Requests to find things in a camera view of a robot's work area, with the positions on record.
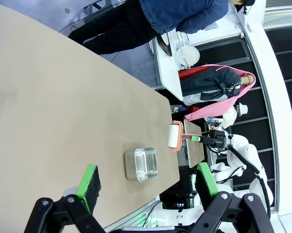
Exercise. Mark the white patterned cap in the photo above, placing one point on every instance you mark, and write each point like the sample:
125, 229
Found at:
242, 108

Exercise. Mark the black hanging garment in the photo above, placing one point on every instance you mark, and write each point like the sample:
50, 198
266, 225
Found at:
209, 82

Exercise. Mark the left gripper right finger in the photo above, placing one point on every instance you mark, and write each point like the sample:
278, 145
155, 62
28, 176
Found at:
209, 184

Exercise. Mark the white dinner plate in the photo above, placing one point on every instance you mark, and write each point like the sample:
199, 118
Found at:
190, 55

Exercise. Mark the square stainless steel tray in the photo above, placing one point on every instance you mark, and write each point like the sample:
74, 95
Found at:
141, 163

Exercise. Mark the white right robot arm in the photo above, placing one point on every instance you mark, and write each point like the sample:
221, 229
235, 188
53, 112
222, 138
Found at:
252, 150

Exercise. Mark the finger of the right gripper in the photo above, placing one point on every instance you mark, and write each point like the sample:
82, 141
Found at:
196, 138

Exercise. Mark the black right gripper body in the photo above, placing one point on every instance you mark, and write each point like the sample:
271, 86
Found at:
217, 138

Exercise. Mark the person's right hand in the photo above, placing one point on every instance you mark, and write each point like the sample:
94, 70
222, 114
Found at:
164, 39

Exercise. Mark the small brown table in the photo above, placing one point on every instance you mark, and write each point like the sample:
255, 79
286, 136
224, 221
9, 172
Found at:
194, 145

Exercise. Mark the orange lint roller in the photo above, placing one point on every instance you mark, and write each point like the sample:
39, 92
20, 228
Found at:
172, 136

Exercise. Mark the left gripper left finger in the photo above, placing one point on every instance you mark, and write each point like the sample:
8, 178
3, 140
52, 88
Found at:
87, 184

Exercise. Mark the white side table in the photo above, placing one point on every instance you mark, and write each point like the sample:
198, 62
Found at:
170, 80

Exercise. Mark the reddish hanging garment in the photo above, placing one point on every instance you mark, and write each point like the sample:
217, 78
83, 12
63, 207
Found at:
221, 106

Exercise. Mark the person in denim jacket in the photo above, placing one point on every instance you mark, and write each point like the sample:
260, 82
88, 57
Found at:
179, 14

